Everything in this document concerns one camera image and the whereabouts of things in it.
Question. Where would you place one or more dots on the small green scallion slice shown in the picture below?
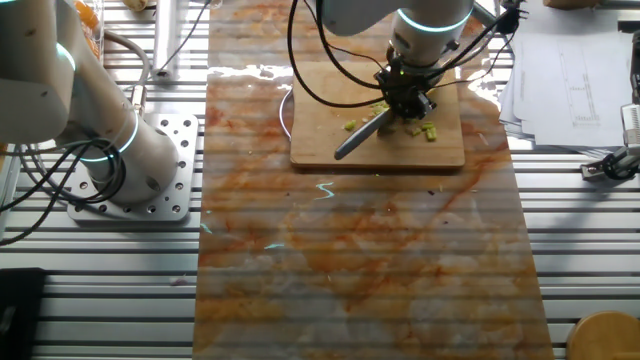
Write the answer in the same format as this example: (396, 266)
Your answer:
(415, 131)

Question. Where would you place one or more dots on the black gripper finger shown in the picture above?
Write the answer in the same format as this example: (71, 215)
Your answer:
(426, 106)
(402, 107)

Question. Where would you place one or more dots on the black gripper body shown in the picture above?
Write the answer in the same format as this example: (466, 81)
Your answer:
(402, 82)

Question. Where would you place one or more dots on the tan cardboard box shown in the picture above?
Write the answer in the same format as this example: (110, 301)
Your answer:
(570, 3)

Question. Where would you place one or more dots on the white paper sheets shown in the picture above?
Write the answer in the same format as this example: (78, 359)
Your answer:
(575, 100)

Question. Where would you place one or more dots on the small silver camera on mount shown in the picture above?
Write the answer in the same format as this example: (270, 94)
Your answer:
(631, 125)

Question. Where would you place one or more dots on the orange fruit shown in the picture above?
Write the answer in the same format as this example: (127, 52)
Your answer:
(87, 14)
(92, 47)

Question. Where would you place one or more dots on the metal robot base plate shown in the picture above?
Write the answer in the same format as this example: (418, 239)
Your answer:
(182, 165)

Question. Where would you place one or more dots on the white plastic wrap roll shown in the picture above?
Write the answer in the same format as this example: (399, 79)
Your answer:
(165, 40)

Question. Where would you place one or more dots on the wrist camera on silver bracket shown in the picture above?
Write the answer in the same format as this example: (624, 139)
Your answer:
(509, 21)

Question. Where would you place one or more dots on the orange marble patterned mat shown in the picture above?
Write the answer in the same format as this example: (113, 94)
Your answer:
(350, 250)

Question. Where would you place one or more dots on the green scallion stalk piece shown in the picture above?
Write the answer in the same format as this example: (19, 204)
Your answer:
(431, 134)

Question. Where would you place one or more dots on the wooden cutting board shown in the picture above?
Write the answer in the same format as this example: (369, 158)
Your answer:
(445, 152)

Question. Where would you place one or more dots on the black rectangular case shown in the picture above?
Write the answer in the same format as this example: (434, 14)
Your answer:
(22, 315)

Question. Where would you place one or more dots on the wooden cup tree stand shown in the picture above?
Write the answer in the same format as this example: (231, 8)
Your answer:
(605, 337)

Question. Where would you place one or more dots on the steel cleaver knife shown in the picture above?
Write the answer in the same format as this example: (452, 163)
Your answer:
(360, 136)

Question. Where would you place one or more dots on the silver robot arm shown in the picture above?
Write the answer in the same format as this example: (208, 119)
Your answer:
(40, 75)

